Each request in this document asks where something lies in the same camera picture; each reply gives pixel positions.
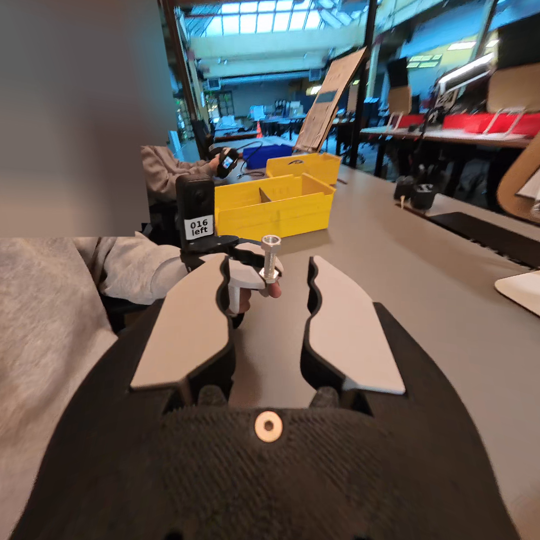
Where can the black hand-held device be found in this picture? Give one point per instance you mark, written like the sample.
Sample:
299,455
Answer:
228,162

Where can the silver hex bolt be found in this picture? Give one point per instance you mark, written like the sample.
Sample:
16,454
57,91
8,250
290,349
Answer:
270,263

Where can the leaning cardboard sheet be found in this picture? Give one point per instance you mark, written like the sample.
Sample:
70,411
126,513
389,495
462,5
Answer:
325,114

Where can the black steel post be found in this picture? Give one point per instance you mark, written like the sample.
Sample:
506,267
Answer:
363,84

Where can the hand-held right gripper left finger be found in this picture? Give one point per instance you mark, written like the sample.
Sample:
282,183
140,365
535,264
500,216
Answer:
185,329

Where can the background work desk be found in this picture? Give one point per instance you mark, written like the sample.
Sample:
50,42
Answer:
464,137

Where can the blue plastic bin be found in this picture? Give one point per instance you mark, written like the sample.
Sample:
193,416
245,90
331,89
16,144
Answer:
270,154

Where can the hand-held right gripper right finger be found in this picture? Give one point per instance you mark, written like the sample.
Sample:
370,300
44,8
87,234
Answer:
354,337

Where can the tan document holder board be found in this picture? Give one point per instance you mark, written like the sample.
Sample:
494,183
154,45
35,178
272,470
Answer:
508,190

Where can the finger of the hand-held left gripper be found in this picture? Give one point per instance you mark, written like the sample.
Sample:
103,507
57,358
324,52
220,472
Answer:
245,245
242,276

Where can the person's left hand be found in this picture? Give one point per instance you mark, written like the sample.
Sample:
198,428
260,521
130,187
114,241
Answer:
274,291

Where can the black bin divider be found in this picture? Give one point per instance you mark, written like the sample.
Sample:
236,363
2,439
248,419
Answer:
265,196

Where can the person's left forearm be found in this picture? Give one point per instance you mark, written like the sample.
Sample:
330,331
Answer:
135,270

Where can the red bin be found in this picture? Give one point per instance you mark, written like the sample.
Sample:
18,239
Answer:
485,124
411,121

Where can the black round holder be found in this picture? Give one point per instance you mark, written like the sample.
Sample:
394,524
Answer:
423,197
405,190

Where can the divided yellow plastic bin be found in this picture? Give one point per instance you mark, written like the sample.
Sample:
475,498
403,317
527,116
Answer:
274,219

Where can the wooden post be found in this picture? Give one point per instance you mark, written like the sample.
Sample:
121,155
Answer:
185,76

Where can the person's grey sweatshirt torso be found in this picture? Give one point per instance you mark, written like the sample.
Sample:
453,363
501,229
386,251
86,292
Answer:
42,358

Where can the grey desk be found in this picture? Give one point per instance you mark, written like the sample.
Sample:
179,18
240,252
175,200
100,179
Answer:
400,274

